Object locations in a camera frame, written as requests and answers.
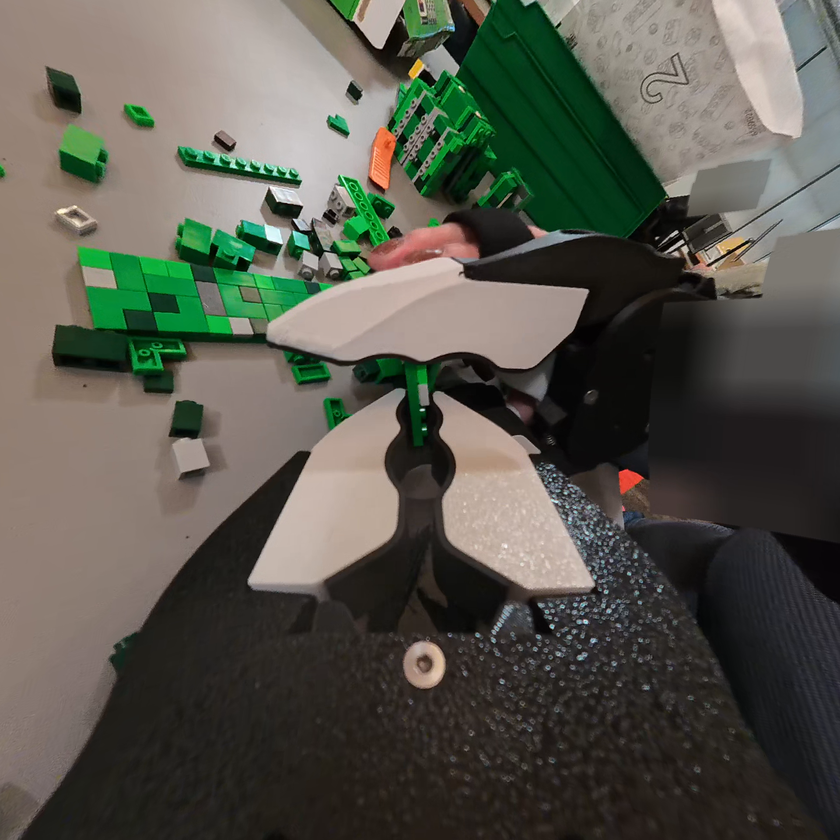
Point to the orange brick separator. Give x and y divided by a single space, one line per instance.
382 157

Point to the printed white paper bag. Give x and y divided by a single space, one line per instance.
623 39

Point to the orange red object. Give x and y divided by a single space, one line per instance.
630 481

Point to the small dark green brick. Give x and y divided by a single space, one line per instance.
186 418

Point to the long green brick plate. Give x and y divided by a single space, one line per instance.
236 164

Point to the scattered small green bricks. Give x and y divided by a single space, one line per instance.
197 239

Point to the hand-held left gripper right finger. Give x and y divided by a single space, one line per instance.
512 518

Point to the grey desk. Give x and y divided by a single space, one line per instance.
98 525

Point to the person's right hand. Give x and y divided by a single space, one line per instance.
426 246

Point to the green storage bin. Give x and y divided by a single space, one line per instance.
544 111

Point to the person's blue trousers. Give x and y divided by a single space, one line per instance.
774 656

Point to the built green brick structure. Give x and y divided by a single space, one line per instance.
439 131

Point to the small built green structure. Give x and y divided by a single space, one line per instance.
505 191

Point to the green brick set box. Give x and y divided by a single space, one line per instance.
420 19

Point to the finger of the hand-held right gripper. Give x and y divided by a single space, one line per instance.
528 439
426 315

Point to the small grey brick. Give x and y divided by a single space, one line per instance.
190 457

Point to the green mosaic tile panel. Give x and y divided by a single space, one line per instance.
131 289

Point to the dark green long brick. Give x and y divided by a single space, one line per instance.
88 348

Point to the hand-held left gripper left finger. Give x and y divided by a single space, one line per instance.
328 512

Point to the large green brick plate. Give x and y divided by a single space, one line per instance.
415 407

